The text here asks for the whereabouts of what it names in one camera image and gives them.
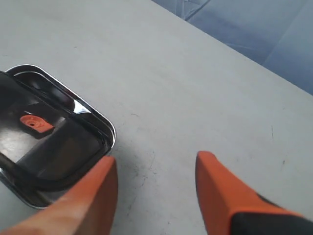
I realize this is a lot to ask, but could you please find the steel two-compartment lunch box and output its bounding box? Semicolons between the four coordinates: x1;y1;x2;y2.
0;64;116;210

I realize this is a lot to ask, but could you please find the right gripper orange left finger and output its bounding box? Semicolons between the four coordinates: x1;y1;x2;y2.
1;156;118;235

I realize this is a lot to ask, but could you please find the dark translucent lunch box lid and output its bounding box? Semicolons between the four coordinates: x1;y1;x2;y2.
0;70;108;191

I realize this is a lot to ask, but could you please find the blue-grey backdrop cloth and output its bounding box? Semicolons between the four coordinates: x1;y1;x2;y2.
158;0;313;93

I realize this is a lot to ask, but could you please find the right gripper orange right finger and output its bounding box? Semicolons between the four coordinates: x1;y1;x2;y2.
195;151;313;235

